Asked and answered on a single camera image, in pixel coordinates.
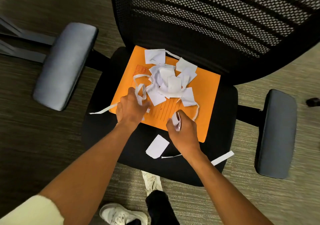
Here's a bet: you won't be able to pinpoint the person's left hand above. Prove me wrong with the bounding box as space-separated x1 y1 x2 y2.
115 87 151 131

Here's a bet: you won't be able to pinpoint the person's right hand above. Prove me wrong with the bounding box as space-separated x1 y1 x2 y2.
166 110 201 158

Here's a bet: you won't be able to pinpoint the white paper pieces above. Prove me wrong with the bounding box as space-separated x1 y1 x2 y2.
171 112 182 132

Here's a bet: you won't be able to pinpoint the curly white paper strip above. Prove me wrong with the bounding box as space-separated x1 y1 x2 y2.
132 74 153 106

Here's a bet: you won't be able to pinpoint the person's right forearm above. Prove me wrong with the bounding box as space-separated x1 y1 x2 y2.
184 149 273 225

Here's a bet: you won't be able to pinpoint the person's left forearm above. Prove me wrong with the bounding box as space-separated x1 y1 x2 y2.
39 121 141 225

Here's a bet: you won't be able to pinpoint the white rectangular paper piece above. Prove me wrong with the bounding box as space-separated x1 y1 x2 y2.
145 134 170 159

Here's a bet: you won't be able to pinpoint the pile of white paper scraps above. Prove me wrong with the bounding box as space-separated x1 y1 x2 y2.
144 48 200 122

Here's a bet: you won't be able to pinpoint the straight white paper strip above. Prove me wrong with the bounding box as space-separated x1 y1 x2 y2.
88 103 118 115

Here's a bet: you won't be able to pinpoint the black chair seat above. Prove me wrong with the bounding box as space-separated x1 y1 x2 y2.
81 46 238 187

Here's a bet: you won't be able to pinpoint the orange paper envelope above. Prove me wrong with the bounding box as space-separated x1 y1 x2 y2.
109 45 221 143

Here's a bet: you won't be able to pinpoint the white sneaker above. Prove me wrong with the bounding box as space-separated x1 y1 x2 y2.
99 203 149 225
141 170 163 197

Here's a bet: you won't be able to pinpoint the wide white paper strip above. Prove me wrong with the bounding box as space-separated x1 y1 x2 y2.
210 150 235 166

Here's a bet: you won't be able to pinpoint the black trouser leg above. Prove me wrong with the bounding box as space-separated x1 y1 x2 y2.
145 190 181 225

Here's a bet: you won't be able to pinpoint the grey padded chair armrest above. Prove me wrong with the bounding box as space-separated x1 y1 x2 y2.
254 89 298 180
32 22 99 112

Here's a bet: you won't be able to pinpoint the black mesh chair backrest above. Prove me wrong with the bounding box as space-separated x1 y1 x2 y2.
109 0 320 86

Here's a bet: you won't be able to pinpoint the grey metal desk leg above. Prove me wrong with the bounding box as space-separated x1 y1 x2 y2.
0 39 47 63
0 14 56 46

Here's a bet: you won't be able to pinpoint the white sleeve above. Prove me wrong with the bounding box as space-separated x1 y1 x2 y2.
0 195 65 225

